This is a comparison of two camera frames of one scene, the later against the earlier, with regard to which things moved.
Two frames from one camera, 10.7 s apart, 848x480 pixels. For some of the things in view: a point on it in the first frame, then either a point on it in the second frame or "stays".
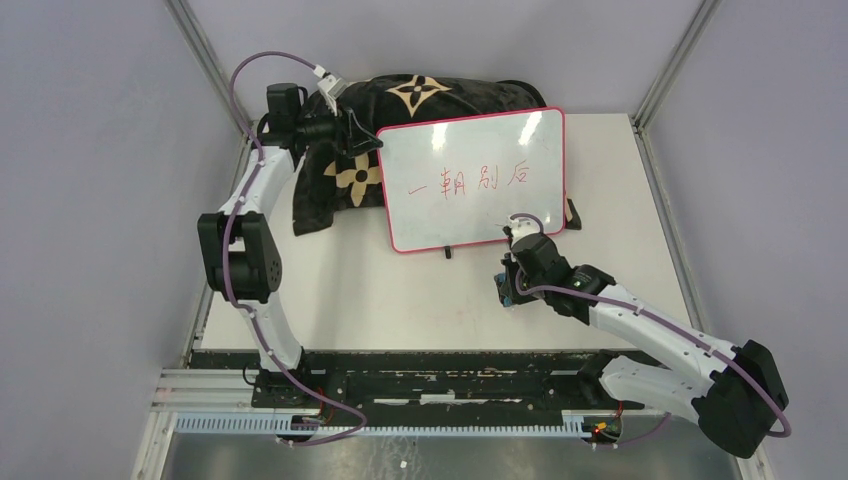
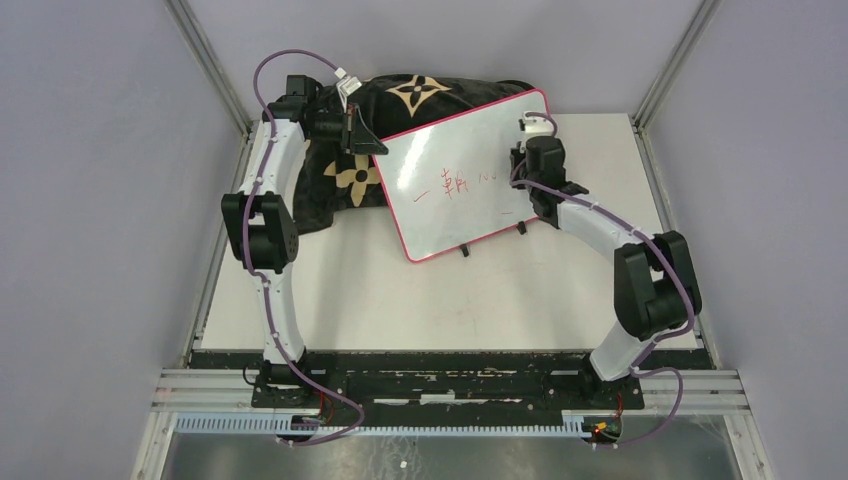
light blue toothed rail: x=277 y=423 stays
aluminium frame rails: x=207 y=391 stays
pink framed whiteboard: x=457 y=182 stays
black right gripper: x=515 y=261 -> x=517 y=156
